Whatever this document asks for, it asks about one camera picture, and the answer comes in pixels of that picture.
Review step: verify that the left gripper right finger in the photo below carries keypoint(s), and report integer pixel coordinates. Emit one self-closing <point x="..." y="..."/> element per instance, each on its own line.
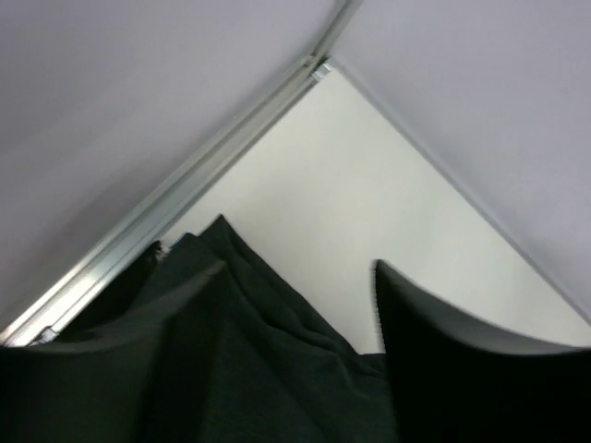
<point x="457" y="378"/>

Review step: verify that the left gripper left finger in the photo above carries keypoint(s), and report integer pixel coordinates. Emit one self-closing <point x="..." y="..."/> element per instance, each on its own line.
<point x="142" y="378"/>

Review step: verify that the black trousers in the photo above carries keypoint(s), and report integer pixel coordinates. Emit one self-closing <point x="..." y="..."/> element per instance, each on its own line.
<point x="248" y="359"/>

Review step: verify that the left aluminium frame post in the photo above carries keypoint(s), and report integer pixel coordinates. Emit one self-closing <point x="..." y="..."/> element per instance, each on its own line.
<point x="162" y="208"/>

